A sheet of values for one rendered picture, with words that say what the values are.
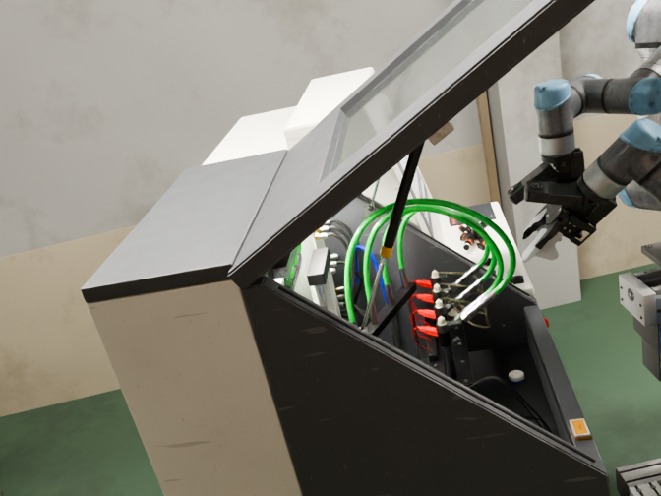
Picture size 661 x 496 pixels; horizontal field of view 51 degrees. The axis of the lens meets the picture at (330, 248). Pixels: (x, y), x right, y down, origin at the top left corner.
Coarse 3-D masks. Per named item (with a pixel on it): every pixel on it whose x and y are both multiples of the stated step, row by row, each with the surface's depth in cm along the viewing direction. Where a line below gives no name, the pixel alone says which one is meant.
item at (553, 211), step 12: (588, 192) 132; (552, 204) 141; (588, 204) 135; (600, 204) 133; (612, 204) 134; (552, 216) 138; (564, 216) 136; (576, 216) 136; (588, 216) 136; (600, 216) 136; (564, 228) 139; (576, 228) 138; (588, 228) 136; (576, 240) 139
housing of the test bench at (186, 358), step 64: (256, 128) 225; (192, 192) 161; (256, 192) 150; (128, 256) 130; (192, 256) 123; (128, 320) 122; (192, 320) 121; (128, 384) 128; (192, 384) 127; (256, 384) 125; (192, 448) 133; (256, 448) 131
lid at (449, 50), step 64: (512, 0) 122; (576, 0) 93; (384, 64) 169; (448, 64) 121; (512, 64) 97; (320, 128) 167; (384, 128) 111; (448, 128) 104; (320, 192) 109; (256, 256) 113
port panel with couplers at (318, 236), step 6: (324, 228) 176; (312, 234) 170; (318, 234) 172; (324, 234) 172; (318, 240) 176; (318, 246) 174; (324, 246) 183; (330, 258) 184; (336, 258) 184; (330, 264) 180; (330, 270) 175; (336, 288) 188; (342, 288) 187; (336, 294) 184; (342, 294) 184; (342, 306) 179
